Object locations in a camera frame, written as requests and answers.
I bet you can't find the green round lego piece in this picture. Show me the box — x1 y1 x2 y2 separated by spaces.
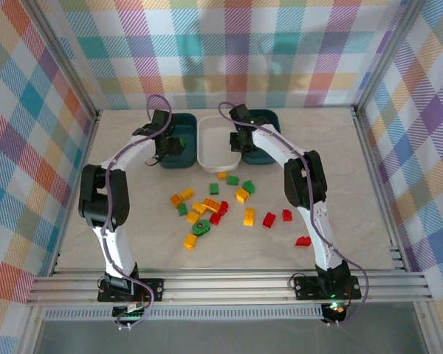
191 219 211 237

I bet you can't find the electronics board with wires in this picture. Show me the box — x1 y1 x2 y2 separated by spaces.
112 301 151 331
320 301 350 326

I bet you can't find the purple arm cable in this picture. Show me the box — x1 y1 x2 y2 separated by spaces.
218 102 370 327
100 94 174 331

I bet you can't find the wide aluminium base rail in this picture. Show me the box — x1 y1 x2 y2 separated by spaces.
25 268 435 306

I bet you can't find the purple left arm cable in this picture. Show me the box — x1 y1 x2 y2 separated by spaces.
100 94 174 331

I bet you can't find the slotted grey cable duct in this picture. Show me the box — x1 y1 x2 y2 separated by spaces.
44 308 326 321

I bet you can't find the dark teal plastic container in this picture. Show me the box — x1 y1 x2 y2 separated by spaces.
157 112 199 170
242 108 281 166

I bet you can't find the white plastic container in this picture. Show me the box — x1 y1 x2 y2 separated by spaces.
196 116 244 173

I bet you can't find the aluminium side rail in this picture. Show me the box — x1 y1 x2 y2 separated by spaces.
49 108 104 276
350 106 409 272

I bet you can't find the plaid checkered backdrop cloth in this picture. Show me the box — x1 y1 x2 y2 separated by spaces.
0 0 97 354
36 0 422 111
357 0 443 336

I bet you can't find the aluminium frame post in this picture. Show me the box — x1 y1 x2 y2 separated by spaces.
24 0 103 122
352 0 427 115

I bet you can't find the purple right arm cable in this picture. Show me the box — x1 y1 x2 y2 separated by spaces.
218 102 370 327

